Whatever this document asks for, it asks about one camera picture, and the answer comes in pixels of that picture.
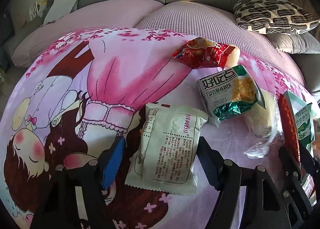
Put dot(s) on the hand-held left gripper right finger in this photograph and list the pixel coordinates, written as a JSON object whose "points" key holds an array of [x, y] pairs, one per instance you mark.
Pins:
{"points": [[208, 164]]}

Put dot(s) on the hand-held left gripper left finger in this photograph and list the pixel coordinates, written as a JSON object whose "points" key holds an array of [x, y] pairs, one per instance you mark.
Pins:
{"points": [[112, 164]]}

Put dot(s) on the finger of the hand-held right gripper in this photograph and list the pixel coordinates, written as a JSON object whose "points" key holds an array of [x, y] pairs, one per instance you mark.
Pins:
{"points": [[290, 166], [308, 156]]}

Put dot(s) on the green biscuit packet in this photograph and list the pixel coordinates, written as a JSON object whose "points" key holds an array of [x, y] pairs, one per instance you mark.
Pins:
{"points": [[303, 124]]}

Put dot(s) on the long red snack packet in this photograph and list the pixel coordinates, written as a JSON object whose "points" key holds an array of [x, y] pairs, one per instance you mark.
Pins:
{"points": [[287, 124]]}

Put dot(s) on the white snack packet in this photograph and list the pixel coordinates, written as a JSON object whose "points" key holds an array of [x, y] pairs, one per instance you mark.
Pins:
{"points": [[165, 149]]}

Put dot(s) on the bun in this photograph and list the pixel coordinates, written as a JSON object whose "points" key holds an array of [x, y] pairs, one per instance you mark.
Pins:
{"points": [[265, 119]]}

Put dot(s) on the teal box tray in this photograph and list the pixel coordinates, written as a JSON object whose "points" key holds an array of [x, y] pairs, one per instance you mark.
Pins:
{"points": [[291, 97]]}

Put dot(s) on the white and green walnut packet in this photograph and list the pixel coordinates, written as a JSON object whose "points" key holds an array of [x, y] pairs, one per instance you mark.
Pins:
{"points": [[225, 94]]}

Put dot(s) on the yellow jelly cup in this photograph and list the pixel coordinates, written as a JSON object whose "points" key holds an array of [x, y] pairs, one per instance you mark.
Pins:
{"points": [[232, 55]]}

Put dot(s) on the pink printed blanket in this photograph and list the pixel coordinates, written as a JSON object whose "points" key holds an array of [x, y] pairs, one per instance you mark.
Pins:
{"points": [[75, 69]]}

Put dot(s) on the pink quilted sofa cover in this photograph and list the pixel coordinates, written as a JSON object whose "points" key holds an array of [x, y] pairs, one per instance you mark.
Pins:
{"points": [[187, 19]]}

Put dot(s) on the black and cream patterned pillow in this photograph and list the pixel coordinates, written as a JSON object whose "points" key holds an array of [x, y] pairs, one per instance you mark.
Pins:
{"points": [[270, 14]]}

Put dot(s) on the light grey pillow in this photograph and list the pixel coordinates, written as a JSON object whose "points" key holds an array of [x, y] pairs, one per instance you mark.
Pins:
{"points": [[65, 4]]}

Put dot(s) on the white rack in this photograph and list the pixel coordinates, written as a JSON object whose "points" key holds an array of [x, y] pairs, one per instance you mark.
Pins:
{"points": [[37, 9]]}

